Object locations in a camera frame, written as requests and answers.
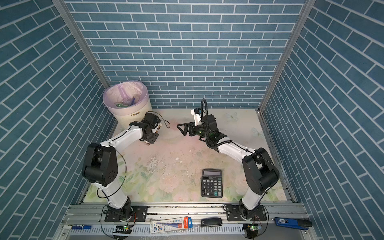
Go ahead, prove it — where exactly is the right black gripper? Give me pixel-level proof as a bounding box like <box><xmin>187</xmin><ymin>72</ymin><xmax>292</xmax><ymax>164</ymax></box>
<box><xmin>177</xmin><ymin>121</ymin><xmax>211</xmax><ymax>141</ymax></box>

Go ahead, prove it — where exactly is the green plastic bottle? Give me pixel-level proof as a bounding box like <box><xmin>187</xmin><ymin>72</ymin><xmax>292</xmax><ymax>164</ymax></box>
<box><xmin>116</xmin><ymin>103</ymin><xmax>131</xmax><ymax>108</ymax></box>

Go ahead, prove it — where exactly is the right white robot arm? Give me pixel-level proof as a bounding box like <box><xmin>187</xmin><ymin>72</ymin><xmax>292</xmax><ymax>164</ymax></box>
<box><xmin>177</xmin><ymin>114</ymin><xmax>280</xmax><ymax>220</ymax></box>

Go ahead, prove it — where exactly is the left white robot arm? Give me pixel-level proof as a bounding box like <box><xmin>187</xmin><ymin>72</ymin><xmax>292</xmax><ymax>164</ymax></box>
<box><xmin>82</xmin><ymin>112</ymin><xmax>161</xmax><ymax>210</ymax></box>

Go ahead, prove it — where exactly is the white plastic trash bin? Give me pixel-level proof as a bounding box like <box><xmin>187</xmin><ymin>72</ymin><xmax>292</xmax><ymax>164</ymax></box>
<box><xmin>108</xmin><ymin>101</ymin><xmax>152</xmax><ymax>128</ymax></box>

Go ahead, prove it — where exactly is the pink bin liner bag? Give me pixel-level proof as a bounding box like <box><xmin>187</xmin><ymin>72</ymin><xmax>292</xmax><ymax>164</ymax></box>
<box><xmin>103</xmin><ymin>81</ymin><xmax>151</xmax><ymax>116</ymax></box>

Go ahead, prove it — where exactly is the black desk calculator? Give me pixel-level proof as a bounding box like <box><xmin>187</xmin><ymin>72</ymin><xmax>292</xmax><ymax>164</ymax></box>
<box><xmin>201</xmin><ymin>169</ymin><xmax>223</xmax><ymax>199</ymax></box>

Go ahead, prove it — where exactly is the red white toothpaste box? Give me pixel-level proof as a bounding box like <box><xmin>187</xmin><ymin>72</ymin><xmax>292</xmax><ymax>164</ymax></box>
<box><xmin>150</xmin><ymin>217</ymin><xmax>194</xmax><ymax>234</ymax></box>

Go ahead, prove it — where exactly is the black car key fob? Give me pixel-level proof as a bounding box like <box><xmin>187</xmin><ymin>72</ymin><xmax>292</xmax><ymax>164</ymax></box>
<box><xmin>201</xmin><ymin>218</ymin><xmax>223</xmax><ymax>227</ymax></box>

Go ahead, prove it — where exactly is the left small circuit board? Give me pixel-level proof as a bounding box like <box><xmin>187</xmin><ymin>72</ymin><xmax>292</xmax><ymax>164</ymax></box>
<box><xmin>113</xmin><ymin>226</ymin><xmax>133</xmax><ymax>235</ymax></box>

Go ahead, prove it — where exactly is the small circuit board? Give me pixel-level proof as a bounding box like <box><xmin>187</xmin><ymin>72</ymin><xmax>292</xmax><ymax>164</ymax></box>
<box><xmin>113</xmin><ymin>226</ymin><xmax>133</xmax><ymax>235</ymax></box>
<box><xmin>245</xmin><ymin>224</ymin><xmax>262</xmax><ymax>232</ymax></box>

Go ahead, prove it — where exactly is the right small circuit board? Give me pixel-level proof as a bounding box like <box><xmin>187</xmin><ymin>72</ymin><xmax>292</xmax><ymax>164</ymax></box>
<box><xmin>245</xmin><ymin>224</ymin><xmax>262</xmax><ymax>232</ymax></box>

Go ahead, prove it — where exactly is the blue marker pen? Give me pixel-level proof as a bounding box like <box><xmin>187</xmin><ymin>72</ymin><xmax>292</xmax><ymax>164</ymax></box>
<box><xmin>71</xmin><ymin>225</ymin><xmax>92</xmax><ymax>230</ymax></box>

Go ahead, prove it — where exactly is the blue black utility tool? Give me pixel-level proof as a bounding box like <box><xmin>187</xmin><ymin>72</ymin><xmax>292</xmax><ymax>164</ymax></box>
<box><xmin>274</xmin><ymin>218</ymin><xmax>313</xmax><ymax>231</ymax></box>

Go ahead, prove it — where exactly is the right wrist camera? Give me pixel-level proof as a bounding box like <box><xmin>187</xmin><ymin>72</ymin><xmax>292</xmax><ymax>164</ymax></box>
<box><xmin>191</xmin><ymin>108</ymin><xmax>202</xmax><ymax>126</ymax></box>

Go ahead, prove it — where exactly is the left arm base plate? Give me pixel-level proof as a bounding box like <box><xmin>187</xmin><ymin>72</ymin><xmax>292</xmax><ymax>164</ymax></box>
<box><xmin>103</xmin><ymin>206</ymin><xmax>148</xmax><ymax>223</ymax></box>

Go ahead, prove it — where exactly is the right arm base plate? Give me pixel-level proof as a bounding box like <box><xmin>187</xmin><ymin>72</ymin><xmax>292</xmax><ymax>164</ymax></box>
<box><xmin>223</xmin><ymin>204</ymin><xmax>268</xmax><ymax>222</ymax></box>

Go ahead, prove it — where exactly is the aluminium rail frame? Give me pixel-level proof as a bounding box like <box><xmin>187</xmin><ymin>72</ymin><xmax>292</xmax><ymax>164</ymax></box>
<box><xmin>53</xmin><ymin>202</ymin><xmax>317</xmax><ymax>240</ymax></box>

